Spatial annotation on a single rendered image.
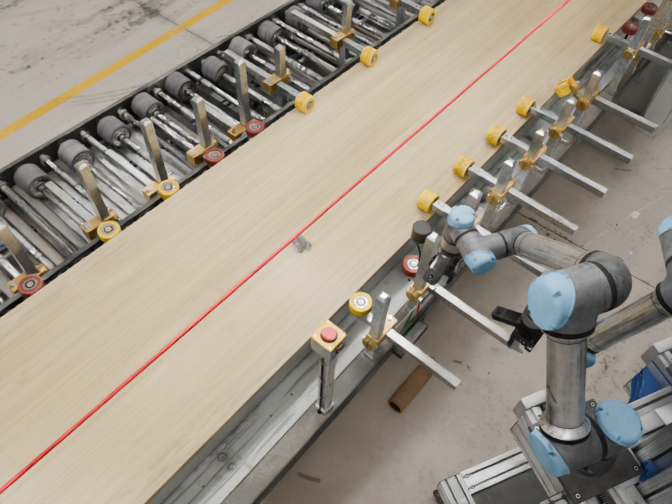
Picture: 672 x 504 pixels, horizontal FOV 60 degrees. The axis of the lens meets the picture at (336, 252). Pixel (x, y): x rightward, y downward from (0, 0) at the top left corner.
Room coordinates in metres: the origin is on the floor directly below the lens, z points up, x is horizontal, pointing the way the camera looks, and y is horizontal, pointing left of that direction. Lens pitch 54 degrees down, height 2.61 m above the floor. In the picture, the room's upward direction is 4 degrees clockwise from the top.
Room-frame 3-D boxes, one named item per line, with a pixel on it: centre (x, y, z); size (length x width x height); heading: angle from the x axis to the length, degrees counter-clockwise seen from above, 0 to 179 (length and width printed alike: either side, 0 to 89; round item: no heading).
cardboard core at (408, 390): (1.12, -0.41, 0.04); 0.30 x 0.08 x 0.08; 143
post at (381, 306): (0.93, -0.15, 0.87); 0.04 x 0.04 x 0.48; 53
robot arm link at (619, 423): (0.53, -0.71, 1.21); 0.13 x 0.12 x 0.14; 113
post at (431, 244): (1.13, -0.31, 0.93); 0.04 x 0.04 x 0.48; 53
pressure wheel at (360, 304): (1.03, -0.10, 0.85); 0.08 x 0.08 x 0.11
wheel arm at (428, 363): (0.91, -0.25, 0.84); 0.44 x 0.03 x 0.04; 53
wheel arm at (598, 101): (2.08, -1.19, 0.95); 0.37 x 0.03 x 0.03; 53
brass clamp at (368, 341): (0.95, -0.17, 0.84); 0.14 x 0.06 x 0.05; 143
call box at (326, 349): (0.73, 0.00, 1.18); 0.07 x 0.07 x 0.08; 53
